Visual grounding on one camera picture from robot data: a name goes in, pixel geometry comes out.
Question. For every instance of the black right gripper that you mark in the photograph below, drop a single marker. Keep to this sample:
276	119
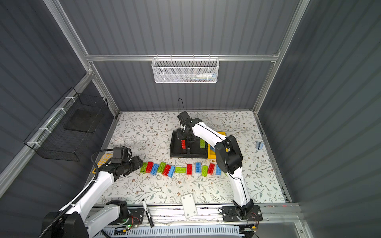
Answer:
184	134

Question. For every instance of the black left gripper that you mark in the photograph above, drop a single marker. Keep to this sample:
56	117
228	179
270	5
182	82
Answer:
136	162

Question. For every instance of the green lego row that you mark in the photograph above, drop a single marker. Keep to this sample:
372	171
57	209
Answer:
181	170
161	167
144	168
204	171

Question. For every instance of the red lego row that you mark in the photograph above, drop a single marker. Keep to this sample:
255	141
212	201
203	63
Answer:
166	170
149	167
210	169
189	169

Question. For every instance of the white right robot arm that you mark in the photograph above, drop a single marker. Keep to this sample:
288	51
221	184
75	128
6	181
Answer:
229	159

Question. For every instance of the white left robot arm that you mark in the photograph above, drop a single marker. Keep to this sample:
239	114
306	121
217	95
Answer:
74	221

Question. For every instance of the yellow calculator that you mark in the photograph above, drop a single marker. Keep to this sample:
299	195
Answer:
104	159

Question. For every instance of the black bin left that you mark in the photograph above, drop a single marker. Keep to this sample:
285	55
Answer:
176	150

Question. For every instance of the black bin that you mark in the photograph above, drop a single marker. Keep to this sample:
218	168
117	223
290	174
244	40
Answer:
194	148
176	150

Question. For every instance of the black bin middle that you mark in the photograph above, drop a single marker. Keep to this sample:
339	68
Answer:
194	148

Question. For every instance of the yellow plastic bin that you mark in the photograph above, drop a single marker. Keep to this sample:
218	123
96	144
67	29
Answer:
211	153

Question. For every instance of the green lego flat row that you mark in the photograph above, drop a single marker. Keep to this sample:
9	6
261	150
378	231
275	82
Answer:
181	170

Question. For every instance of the white tube in basket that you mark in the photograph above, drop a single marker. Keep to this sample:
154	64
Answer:
207	76

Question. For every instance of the black marker pen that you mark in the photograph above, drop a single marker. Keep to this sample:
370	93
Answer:
147	213

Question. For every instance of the white plastic plate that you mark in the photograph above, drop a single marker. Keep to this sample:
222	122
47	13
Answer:
189	206

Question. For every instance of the light blue stapler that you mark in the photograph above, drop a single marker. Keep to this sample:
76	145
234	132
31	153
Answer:
260	145

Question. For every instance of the white wire basket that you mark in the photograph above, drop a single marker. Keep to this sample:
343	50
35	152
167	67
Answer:
181	71

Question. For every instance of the black wire basket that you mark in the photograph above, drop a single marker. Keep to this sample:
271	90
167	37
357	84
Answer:
66	134

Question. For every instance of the aluminium rail base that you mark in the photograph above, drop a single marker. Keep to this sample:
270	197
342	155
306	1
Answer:
211	221

